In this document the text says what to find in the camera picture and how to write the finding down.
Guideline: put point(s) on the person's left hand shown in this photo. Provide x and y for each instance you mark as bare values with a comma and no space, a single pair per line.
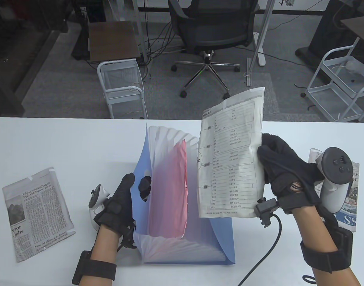
119,205

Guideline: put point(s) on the person's right hand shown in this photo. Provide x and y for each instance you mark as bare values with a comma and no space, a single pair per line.
283,166

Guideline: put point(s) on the pink paper material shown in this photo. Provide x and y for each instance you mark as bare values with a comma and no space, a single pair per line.
170,193

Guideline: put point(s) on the printed flowchart paper material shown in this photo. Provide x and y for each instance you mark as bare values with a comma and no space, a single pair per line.
232,155

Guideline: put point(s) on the newspaper material with blue banner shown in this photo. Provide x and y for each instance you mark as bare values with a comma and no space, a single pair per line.
350,208

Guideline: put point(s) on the newspaper material with mountain photo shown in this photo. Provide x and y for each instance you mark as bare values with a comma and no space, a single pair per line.
39,214

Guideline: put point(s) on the person's left forearm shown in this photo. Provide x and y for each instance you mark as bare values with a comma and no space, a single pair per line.
104,247

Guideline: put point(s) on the person's right forearm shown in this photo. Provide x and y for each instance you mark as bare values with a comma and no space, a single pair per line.
312,229

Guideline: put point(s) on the left white black controller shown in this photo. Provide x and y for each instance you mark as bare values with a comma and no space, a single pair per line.
95,196

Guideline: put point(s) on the white black controller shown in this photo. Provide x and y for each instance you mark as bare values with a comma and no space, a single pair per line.
95,196
336,166

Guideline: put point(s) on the right white black controller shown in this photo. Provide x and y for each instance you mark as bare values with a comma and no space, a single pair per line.
336,166

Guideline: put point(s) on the clear plastic bag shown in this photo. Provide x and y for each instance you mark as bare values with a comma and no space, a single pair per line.
357,68

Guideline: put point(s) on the dark desk with brown top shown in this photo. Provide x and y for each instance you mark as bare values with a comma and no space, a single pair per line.
324,29

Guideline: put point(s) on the black office chair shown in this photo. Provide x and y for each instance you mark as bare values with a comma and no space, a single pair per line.
214,29

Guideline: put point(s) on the brown wooden side table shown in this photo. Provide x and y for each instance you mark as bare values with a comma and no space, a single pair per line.
113,38

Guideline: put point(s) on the white desk frame leg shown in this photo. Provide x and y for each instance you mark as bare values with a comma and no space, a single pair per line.
263,29

